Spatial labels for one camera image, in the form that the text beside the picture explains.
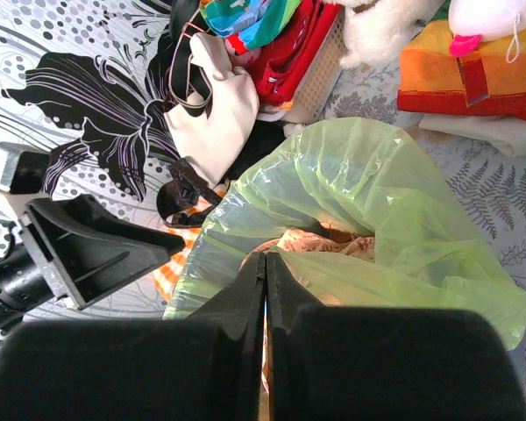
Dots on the dark brown strap bag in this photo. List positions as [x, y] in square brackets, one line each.
[181, 194]

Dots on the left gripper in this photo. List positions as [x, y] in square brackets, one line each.
[78, 250]

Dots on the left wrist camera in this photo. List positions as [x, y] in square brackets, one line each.
[22, 168]

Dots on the crumpled brown paper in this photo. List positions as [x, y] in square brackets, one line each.
[333, 241]

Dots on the white fluffy plush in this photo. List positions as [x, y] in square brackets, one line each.
[375, 32]

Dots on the green trash bag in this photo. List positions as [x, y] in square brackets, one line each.
[366, 177]

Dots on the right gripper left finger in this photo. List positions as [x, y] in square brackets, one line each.
[203, 367]

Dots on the red cloth in basket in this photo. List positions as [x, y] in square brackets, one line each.
[277, 68]

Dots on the orange checked cloth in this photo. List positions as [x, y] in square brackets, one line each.
[166, 277]

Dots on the colourful printed cloth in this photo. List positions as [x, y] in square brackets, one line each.
[254, 23]

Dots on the cream tote bag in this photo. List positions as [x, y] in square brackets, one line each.
[212, 141]

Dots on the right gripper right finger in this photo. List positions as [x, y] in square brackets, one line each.
[359, 363]

